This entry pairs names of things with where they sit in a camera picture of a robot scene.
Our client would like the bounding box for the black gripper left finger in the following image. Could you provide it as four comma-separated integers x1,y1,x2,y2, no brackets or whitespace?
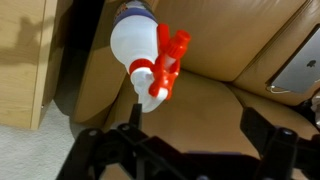
129,103,144,130

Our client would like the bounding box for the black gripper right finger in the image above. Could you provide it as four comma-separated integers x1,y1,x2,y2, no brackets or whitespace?
239,107,277,153

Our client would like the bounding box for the white spray bottle red trigger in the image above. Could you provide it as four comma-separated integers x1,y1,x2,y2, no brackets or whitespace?
109,0,193,114

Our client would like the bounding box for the brown leather sofa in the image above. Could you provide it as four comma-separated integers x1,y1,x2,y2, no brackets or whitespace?
71,0,320,180

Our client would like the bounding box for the silver laptop with logo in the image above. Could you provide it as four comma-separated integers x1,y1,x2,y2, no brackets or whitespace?
266,24,320,95

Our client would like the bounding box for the light wooden drawer cabinet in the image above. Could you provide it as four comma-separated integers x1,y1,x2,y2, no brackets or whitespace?
0,0,64,130

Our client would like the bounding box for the white thin cable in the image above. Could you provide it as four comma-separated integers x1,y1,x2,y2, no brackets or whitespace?
265,85,292,95

